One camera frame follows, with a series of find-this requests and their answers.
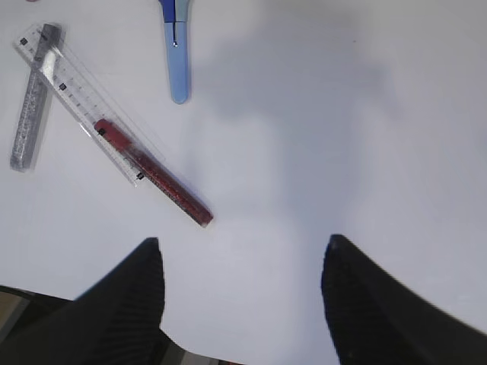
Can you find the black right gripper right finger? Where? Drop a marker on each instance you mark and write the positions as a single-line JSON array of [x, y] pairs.
[[374, 319]]

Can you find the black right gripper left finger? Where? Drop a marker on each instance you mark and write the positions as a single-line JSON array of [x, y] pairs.
[[117, 321]]

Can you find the red glitter pen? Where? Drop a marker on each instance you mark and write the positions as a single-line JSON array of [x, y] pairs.
[[150, 168]]

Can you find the clear plastic ruler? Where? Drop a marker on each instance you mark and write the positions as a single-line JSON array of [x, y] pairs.
[[71, 83]]

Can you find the blue glitter pen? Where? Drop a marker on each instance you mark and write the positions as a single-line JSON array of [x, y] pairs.
[[31, 123]]

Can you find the blue scissors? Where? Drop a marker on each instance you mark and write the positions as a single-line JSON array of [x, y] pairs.
[[175, 15]]

